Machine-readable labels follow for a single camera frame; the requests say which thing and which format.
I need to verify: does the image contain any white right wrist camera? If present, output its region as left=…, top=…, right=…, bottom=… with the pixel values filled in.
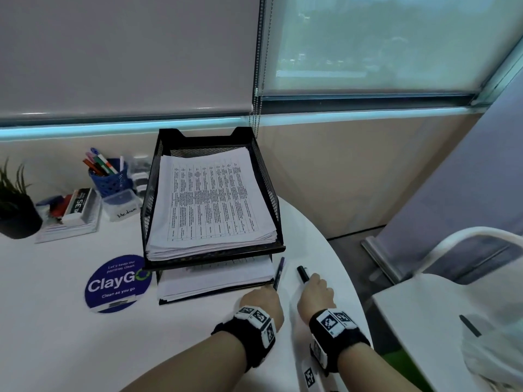
left=300, top=342, right=319, bottom=392

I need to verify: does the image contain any person's left hand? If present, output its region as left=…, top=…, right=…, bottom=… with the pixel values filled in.
left=239, top=286, right=285, bottom=333

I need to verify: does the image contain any person's right forearm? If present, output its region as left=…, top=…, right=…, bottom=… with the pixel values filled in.
left=337, top=346, right=422, bottom=392

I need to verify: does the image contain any black mesh paper tray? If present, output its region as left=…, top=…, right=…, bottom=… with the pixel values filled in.
left=140, top=127, right=285, bottom=305

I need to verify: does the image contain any thin black pen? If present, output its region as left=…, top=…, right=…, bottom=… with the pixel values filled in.
left=459, top=315, right=483, bottom=338

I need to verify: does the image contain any person's right hand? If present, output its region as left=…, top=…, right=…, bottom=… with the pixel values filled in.
left=296, top=273, right=337, bottom=325

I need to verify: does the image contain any green and white pen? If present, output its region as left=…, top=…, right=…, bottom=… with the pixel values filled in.
left=96, top=155, right=117, bottom=175

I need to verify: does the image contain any white tape dispenser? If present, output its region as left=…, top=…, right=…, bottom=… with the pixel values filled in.
left=130, top=157, right=151, bottom=197

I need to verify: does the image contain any small dark blue box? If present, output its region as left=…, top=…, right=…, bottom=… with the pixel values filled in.
left=37, top=195, right=62, bottom=213

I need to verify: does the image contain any clear plastic bag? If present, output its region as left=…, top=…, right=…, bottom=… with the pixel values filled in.
left=461, top=314, right=523, bottom=387

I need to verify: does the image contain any black right wristband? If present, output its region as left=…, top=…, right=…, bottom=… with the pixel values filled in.
left=308, top=309, right=372, bottom=374

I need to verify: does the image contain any black wristband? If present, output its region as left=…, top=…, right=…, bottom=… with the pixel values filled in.
left=211, top=305, right=278, bottom=372
left=308, top=309, right=372, bottom=374

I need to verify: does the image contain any white box with dark label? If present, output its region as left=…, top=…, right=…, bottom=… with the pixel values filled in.
left=61, top=187, right=93, bottom=225

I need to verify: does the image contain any wide grey roller blind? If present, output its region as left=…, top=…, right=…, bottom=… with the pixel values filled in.
left=0, top=0, right=262, bottom=127

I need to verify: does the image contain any glass window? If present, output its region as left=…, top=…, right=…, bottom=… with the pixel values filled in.
left=0, top=0, right=523, bottom=143

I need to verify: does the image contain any potted green plant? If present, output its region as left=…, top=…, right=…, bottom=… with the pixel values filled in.
left=0, top=157, right=44, bottom=240

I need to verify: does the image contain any dark blue pen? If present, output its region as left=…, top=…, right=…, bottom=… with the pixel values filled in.
left=272, top=256, right=285, bottom=291

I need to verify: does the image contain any person's left forearm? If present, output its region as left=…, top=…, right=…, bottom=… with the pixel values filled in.
left=120, top=330, right=248, bottom=392

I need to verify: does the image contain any round purple sticker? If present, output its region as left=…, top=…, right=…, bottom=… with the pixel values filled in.
left=84, top=254, right=153, bottom=314

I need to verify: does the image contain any metal bead chain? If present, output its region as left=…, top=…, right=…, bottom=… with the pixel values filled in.
left=249, top=0, right=275, bottom=137

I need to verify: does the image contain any blue pen holder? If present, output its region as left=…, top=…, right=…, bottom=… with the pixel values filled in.
left=88, top=158, right=133, bottom=199

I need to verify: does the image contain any black left wristband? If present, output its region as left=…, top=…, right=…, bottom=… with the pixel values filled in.
left=211, top=305, right=278, bottom=372

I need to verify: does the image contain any clear plastic lidded box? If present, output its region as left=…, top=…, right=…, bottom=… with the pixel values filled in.
left=101, top=191, right=142, bottom=222

